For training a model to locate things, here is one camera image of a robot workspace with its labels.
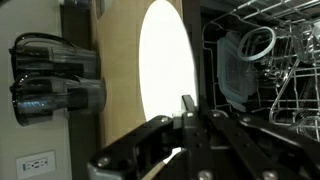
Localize wire dishwasher rack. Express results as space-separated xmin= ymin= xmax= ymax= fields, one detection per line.
xmin=200 ymin=0 xmax=320 ymax=141

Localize white wall outlet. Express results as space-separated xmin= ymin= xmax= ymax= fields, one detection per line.
xmin=16 ymin=151 xmax=56 ymax=180

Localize white plate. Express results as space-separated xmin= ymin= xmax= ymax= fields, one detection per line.
xmin=139 ymin=0 xmax=198 ymax=121

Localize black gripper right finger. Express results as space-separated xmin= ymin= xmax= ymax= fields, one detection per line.
xmin=182 ymin=95 xmax=320 ymax=180

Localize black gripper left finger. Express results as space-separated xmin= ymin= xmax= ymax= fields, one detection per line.
xmin=87 ymin=115 xmax=182 ymax=180

